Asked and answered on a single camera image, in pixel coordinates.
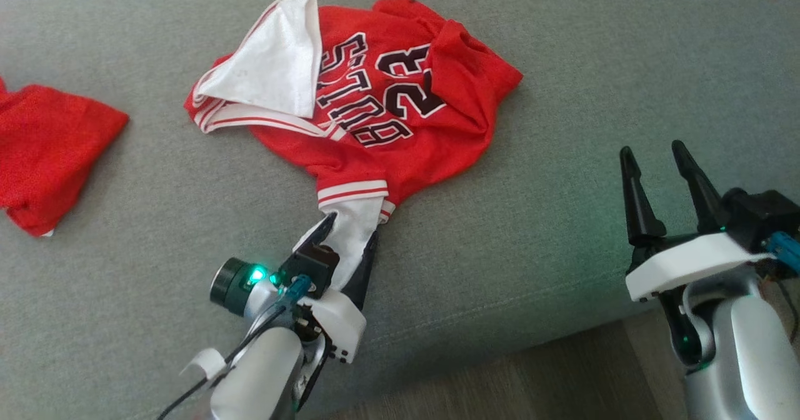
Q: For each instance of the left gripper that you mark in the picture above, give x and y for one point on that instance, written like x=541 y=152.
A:
x=340 y=326

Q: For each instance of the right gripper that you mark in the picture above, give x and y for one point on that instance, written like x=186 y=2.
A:
x=681 y=264

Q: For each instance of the red basketball jersey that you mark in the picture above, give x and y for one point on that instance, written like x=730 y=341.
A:
x=406 y=151

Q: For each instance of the red basketball shorts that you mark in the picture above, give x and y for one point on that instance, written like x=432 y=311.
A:
x=50 y=151

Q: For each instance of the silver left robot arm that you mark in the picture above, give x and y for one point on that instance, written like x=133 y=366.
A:
x=256 y=376

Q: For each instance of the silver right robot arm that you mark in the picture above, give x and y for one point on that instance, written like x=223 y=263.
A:
x=750 y=357

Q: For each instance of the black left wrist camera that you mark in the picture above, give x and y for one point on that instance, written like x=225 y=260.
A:
x=312 y=267

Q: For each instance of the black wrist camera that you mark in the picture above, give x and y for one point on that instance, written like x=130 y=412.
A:
x=312 y=267
x=759 y=217

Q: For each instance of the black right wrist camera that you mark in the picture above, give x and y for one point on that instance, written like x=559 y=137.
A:
x=759 y=217

